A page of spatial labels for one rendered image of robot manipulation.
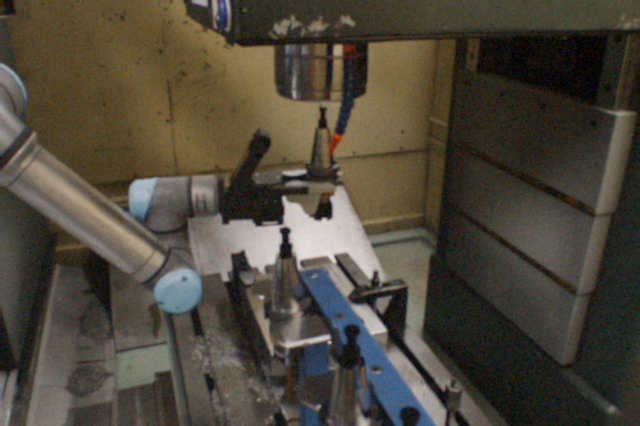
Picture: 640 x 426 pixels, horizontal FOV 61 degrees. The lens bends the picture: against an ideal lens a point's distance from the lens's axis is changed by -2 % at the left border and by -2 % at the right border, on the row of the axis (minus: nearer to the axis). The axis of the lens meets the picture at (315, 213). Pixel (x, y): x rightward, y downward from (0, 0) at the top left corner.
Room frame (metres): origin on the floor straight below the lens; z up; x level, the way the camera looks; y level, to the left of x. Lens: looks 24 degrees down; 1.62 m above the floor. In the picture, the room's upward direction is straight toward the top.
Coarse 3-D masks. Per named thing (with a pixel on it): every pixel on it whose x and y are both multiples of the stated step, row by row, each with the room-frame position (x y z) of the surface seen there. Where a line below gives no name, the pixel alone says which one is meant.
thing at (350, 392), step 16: (336, 368) 0.41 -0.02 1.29; (352, 368) 0.40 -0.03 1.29; (336, 384) 0.40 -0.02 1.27; (352, 384) 0.39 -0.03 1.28; (368, 384) 0.41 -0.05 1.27; (336, 400) 0.40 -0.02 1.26; (352, 400) 0.39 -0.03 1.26; (368, 400) 0.40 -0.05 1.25; (336, 416) 0.39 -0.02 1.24; (352, 416) 0.39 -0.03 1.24; (368, 416) 0.40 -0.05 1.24
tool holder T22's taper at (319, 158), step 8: (328, 128) 0.95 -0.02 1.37; (320, 136) 0.94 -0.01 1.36; (328, 136) 0.94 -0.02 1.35; (320, 144) 0.94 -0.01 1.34; (328, 144) 0.94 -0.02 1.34; (312, 152) 0.95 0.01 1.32; (320, 152) 0.94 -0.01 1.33; (312, 160) 0.94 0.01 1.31; (320, 160) 0.93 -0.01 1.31; (328, 160) 0.94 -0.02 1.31
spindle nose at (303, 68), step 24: (288, 48) 0.89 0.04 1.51; (312, 48) 0.87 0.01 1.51; (336, 48) 0.88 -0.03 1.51; (360, 48) 0.90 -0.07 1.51; (288, 72) 0.89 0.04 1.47; (312, 72) 0.87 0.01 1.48; (336, 72) 0.88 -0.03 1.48; (360, 72) 0.90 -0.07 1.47; (288, 96) 0.90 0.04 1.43; (312, 96) 0.88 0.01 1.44; (336, 96) 0.88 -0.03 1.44; (360, 96) 0.91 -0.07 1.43
